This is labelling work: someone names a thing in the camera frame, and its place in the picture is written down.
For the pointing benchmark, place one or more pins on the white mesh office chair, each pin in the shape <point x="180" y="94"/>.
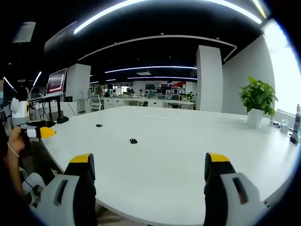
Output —
<point x="97" y="102"/>

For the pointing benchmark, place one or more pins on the black hanging ceiling panel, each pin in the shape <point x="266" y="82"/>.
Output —
<point x="60" y="38"/>

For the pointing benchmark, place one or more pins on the long ceiling light strip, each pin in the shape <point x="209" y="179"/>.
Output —
<point x="122" y="9"/>

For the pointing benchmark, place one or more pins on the ceiling air conditioner unit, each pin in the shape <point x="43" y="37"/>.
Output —
<point x="23" y="32"/>

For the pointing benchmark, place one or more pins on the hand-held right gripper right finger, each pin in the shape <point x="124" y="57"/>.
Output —
<point x="225" y="193"/>

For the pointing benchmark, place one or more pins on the black screen stand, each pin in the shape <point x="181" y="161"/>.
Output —
<point x="62" y="120"/>

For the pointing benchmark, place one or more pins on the black socket plastic buckle part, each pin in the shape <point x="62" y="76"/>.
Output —
<point x="99" y="125"/>

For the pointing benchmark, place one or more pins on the row of white office desks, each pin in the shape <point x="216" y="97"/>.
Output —
<point x="131" y="101"/>

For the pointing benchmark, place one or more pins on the green potted plant white pot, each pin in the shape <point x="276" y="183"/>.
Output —
<point x="256" y="99"/>

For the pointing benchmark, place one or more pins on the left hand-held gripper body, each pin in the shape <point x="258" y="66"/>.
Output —
<point x="20" y="111"/>

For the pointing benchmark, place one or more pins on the large screen on stand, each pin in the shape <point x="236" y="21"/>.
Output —
<point x="56" y="82"/>

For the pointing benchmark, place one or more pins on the black pronged plastic buckle part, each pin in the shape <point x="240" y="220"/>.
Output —
<point x="133" y="141"/>

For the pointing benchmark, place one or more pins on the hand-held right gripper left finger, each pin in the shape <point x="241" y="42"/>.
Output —
<point x="70" y="193"/>

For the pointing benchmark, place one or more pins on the person's left hand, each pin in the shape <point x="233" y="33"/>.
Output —
<point x="15" y="141"/>

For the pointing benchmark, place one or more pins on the clear small bottle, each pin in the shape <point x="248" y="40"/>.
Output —
<point x="284" y="127"/>

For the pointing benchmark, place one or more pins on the large bright window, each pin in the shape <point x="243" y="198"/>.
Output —
<point x="285" y="70"/>

